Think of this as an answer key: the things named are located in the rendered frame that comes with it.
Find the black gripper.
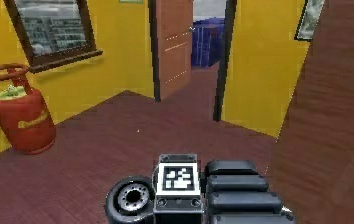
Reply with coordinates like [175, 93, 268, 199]
[104, 175, 157, 224]

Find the red gas cylinder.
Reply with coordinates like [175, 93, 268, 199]
[0, 63, 57, 156]

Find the brown room door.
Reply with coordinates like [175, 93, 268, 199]
[154, 0, 195, 102]

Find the blue cupboard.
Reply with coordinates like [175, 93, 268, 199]
[190, 17, 226, 70]

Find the brown framed window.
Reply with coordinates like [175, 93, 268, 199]
[3, 0, 104, 75]

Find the brown wooden door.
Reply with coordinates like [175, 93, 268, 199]
[264, 0, 354, 224]

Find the black framed picture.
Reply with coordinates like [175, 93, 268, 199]
[294, 0, 327, 42]

